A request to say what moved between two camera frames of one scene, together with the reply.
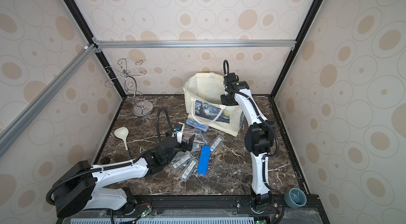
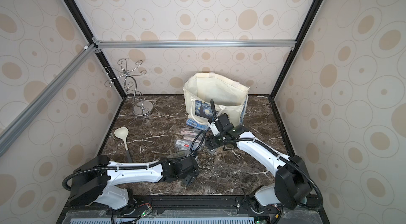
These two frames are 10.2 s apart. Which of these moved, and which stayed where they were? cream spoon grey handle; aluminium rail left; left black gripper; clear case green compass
Moved: left black gripper
Stayed: clear case green compass; aluminium rail left; cream spoon grey handle
